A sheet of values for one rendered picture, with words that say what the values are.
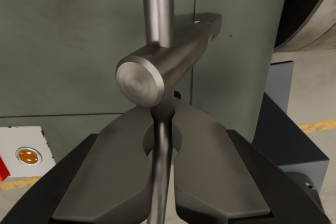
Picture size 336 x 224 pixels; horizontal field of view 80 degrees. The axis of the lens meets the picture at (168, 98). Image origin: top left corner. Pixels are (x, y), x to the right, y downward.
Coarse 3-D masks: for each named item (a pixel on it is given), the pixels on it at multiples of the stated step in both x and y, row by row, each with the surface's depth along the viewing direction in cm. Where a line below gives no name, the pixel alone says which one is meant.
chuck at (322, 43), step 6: (330, 30) 23; (324, 36) 24; (330, 36) 24; (312, 42) 26; (318, 42) 26; (324, 42) 26; (330, 42) 26; (300, 48) 28; (306, 48) 28; (312, 48) 28; (318, 48) 28; (324, 48) 28; (330, 48) 28
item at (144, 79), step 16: (208, 16) 15; (176, 32) 10; (192, 32) 10; (208, 32) 13; (144, 48) 8; (160, 48) 8; (176, 48) 9; (192, 48) 10; (128, 64) 7; (144, 64) 7; (160, 64) 7; (176, 64) 8; (192, 64) 10; (128, 80) 8; (144, 80) 7; (160, 80) 7; (176, 80) 9; (128, 96) 8; (144, 96) 8; (160, 96) 8
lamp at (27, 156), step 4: (20, 152) 23; (24, 152) 23; (28, 152) 23; (32, 152) 23; (20, 156) 23; (24, 156) 23; (28, 156) 23; (32, 156) 23; (36, 156) 23; (24, 160) 23; (28, 160) 23; (32, 160) 23; (36, 160) 23
